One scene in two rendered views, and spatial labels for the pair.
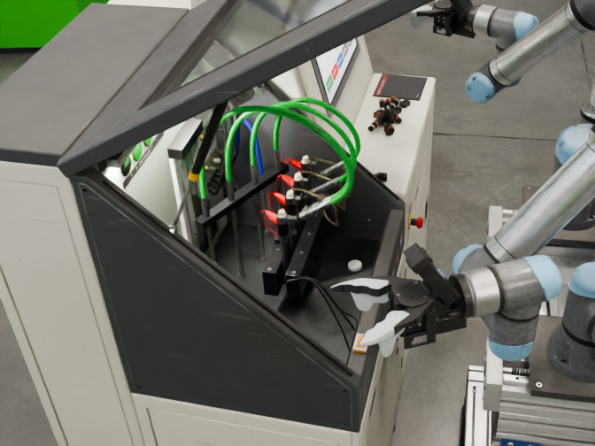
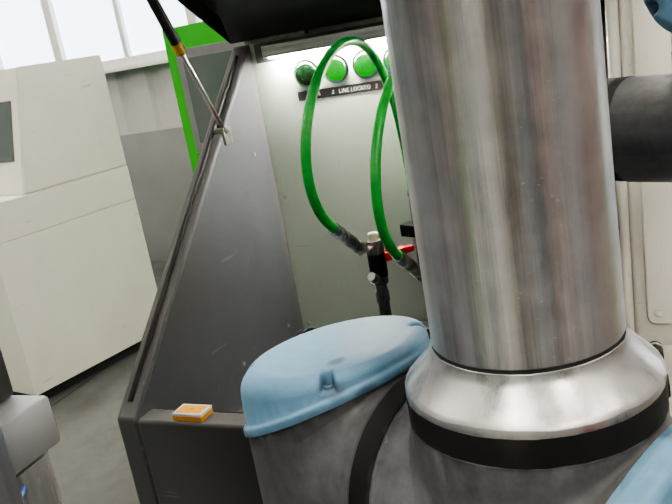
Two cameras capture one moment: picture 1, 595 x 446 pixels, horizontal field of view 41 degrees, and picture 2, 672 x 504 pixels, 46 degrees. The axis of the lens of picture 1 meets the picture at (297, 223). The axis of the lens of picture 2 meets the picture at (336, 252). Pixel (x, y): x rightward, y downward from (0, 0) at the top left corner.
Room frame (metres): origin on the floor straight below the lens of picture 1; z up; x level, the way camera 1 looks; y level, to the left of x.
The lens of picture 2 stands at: (1.68, -1.13, 1.44)
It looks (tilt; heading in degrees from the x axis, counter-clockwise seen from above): 15 degrees down; 99
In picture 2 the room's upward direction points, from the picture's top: 10 degrees counter-clockwise
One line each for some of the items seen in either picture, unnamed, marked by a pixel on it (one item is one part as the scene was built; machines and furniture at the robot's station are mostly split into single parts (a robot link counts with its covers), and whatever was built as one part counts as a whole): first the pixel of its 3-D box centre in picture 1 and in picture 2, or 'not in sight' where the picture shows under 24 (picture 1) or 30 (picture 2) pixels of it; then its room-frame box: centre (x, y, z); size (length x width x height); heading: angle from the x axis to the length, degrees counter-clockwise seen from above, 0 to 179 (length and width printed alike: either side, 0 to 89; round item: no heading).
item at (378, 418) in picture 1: (381, 411); not in sight; (1.47, -0.21, 0.45); 0.65 x 0.02 x 0.68; 163
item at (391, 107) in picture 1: (389, 112); not in sight; (2.21, -0.32, 1.01); 0.23 x 0.11 x 0.06; 163
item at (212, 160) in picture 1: (210, 128); not in sight; (1.86, 0.22, 1.20); 0.13 x 0.03 x 0.31; 163
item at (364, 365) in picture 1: (376, 304); (341, 476); (1.48, -0.19, 0.87); 0.62 x 0.04 x 0.16; 163
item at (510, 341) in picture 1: (508, 319); not in sight; (0.95, -0.35, 1.34); 0.11 x 0.08 x 0.11; 12
